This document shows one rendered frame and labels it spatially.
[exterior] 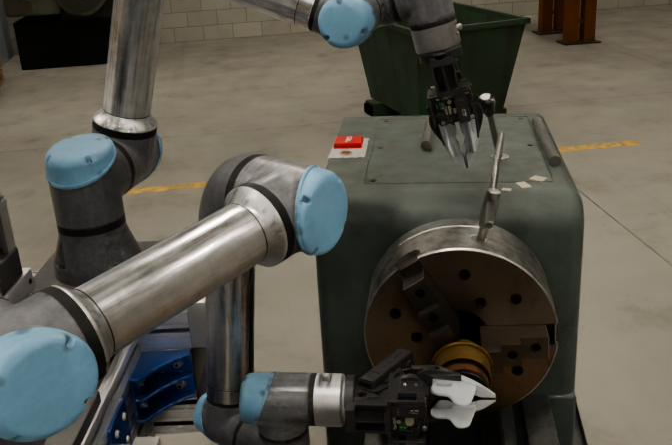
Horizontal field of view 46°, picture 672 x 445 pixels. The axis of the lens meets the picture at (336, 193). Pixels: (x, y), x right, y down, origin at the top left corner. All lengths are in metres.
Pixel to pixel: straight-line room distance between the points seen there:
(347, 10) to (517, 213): 0.50
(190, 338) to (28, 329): 0.64
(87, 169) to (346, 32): 0.50
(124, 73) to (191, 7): 9.79
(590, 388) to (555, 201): 1.81
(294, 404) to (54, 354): 0.43
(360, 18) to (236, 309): 0.46
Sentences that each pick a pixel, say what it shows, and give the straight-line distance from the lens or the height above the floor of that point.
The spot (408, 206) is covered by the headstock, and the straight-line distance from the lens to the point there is 1.41.
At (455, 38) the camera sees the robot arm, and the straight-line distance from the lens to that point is 1.29.
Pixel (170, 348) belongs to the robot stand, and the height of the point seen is 1.03.
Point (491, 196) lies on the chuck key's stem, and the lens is 1.26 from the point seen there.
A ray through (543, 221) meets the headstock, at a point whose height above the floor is 1.22.
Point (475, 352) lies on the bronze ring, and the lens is 1.22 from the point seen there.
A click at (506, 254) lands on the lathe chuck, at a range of 1.28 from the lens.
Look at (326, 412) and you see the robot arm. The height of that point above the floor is 1.08.
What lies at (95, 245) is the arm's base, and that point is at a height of 1.23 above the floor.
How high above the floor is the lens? 1.76
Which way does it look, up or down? 21 degrees down
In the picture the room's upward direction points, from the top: 3 degrees counter-clockwise
